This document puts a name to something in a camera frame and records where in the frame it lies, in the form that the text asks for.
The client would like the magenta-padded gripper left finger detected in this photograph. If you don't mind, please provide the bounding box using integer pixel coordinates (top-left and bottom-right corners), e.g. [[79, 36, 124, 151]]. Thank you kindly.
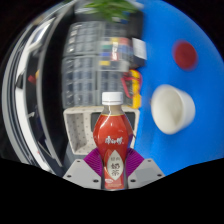
[[63, 148, 102, 190]]

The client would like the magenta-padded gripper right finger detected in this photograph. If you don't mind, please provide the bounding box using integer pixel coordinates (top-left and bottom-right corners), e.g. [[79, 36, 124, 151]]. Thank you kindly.
[[123, 148, 166, 190]]

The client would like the red drink bottle white cap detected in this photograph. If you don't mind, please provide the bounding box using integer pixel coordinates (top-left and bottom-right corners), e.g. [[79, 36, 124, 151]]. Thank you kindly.
[[92, 91, 134, 191]]

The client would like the beige perforated bin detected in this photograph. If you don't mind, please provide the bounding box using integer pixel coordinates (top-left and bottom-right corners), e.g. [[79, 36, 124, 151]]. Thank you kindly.
[[63, 105, 141, 158]]

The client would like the white paper cup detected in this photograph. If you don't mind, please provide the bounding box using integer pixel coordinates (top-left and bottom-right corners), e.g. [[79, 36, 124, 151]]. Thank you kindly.
[[150, 83, 197, 136]]

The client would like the grey small parts drawer cabinet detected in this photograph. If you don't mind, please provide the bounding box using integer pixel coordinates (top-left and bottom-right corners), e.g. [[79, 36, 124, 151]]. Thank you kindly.
[[98, 69, 125, 101], [62, 56, 101, 108], [106, 23, 132, 39], [65, 21, 108, 59]]

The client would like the black box with white label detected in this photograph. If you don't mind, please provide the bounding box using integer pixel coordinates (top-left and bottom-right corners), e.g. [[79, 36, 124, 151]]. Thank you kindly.
[[131, 37, 148, 68]]

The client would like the clear box of coloured parts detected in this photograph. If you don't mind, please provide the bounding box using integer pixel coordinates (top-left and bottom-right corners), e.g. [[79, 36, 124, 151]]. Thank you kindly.
[[99, 36, 133, 73]]

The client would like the flat round red coaster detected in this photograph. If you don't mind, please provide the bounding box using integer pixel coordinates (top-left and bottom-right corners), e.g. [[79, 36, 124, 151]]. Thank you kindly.
[[171, 39, 199, 72]]

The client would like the black flat case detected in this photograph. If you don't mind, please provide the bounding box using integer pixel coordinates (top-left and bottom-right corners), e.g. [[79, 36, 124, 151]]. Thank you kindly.
[[128, 11, 145, 39]]

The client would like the green potted plant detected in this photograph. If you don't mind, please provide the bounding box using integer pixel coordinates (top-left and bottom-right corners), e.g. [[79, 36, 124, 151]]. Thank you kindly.
[[83, 0, 139, 22]]

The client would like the black wall shelf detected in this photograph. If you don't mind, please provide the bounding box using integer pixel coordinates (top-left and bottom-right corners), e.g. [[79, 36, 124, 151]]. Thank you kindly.
[[35, 6, 73, 168], [13, 19, 44, 161]]

